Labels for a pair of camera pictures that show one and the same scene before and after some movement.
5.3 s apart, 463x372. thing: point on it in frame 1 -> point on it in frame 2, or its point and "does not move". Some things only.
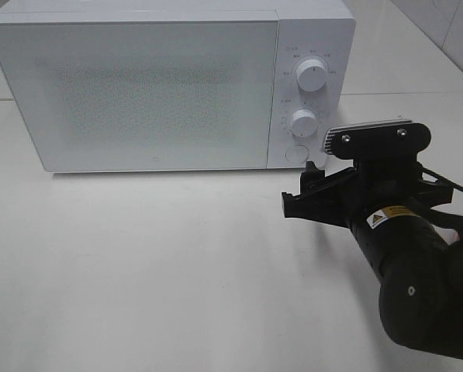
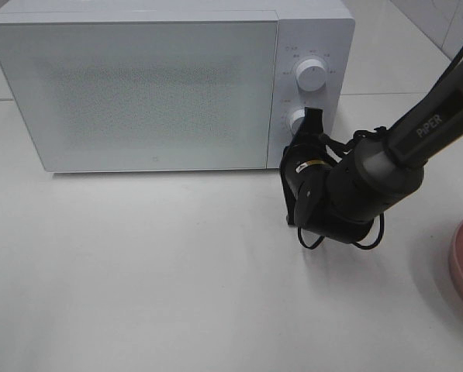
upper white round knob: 311,75 does not move
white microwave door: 106,95 does not move
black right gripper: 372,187 -> 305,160
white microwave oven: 177,85 does not move
